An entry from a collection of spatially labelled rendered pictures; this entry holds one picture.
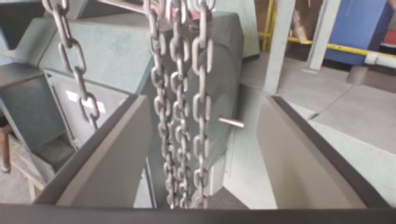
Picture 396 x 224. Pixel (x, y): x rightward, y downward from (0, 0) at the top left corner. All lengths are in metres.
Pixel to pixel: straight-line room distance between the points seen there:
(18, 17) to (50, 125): 0.24
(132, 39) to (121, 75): 0.06
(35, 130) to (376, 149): 0.69
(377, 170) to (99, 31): 0.64
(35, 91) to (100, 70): 0.15
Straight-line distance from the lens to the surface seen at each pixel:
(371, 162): 0.61
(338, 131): 0.59
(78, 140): 0.48
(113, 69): 0.32
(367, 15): 3.18
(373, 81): 0.54
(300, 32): 0.69
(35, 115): 0.46
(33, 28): 0.56
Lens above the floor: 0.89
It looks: 31 degrees down
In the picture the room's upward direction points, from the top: straight up
